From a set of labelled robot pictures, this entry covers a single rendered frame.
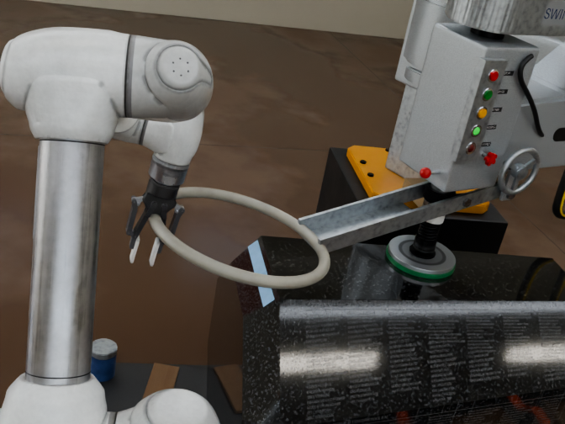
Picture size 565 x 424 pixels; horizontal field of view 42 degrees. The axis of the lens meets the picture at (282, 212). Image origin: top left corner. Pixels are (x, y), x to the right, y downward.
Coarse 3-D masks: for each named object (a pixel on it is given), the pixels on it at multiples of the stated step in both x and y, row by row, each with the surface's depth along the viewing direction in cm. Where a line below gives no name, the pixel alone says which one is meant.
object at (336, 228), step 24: (408, 192) 222; (480, 192) 221; (312, 216) 208; (336, 216) 212; (360, 216) 216; (384, 216) 216; (408, 216) 210; (432, 216) 215; (336, 240) 201; (360, 240) 205
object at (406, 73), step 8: (440, 0) 262; (408, 24) 278; (408, 32) 279; (400, 56) 284; (400, 64) 284; (408, 64) 281; (400, 72) 285; (408, 72) 280; (416, 72) 277; (400, 80) 286; (408, 80) 281; (416, 80) 277; (416, 88) 281
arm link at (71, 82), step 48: (48, 48) 110; (96, 48) 111; (48, 96) 110; (96, 96) 111; (48, 144) 113; (96, 144) 115; (48, 192) 113; (96, 192) 116; (48, 240) 113; (96, 240) 117; (48, 288) 113; (48, 336) 113; (48, 384) 113; (96, 384) 118
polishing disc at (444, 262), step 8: (392, 240) 235; (400, 240) 236; (408, 240) 236; (392, 248) 230; (400, 248) 231; (408, 248) 231; (440, 248) 235; (392, 256) 227; (400, 256) 226; (408, 256) 227; (440, 256) 231; (448, 256) 231; (408, 264) 223; (416, 264) 223; (424, 264) 224; (432, 264) 225; (440, 264) 226; (448, 264) 227; (424, 272) 222; (432, 272) 222; (440, 272) 223
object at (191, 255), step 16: (192, 192) 203; (208, 192) 207; (224, 192) 210; (256, 208) 211; (272, 208) 211; (160, 224) 177; (288, 224) 209; (176, 240) 172; (192, 256) 169; (320, 256) 193; (224, 272) 168; (240, 272) 169; (320, 272) 183; (272, 288) 172; (288, 288) 174
